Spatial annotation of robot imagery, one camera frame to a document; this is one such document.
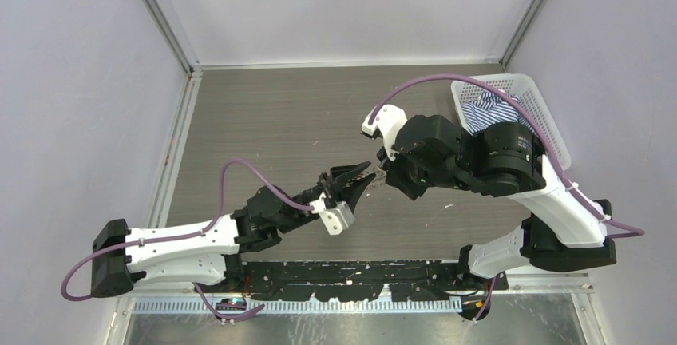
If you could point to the white plastic basket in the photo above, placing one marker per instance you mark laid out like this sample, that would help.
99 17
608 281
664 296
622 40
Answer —
522 89

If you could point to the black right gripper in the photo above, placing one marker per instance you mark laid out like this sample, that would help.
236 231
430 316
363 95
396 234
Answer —
394 176

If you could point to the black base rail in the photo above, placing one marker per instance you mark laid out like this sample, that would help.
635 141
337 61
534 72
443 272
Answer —
352 280

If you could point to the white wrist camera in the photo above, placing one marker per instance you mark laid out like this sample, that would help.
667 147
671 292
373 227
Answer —
386 124
337 219

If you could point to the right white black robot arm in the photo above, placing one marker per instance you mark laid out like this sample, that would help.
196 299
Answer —
506 160

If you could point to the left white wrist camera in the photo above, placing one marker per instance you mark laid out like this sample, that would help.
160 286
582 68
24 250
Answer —
337 219

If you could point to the blue striped shirt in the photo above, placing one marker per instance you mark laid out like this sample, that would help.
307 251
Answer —
489 109

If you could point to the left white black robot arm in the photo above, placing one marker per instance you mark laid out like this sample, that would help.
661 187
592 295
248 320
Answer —
209 253

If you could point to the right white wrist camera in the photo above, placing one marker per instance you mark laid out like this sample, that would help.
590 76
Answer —
386 124

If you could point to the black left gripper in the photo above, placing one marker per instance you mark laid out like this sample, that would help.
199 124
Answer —
339 175

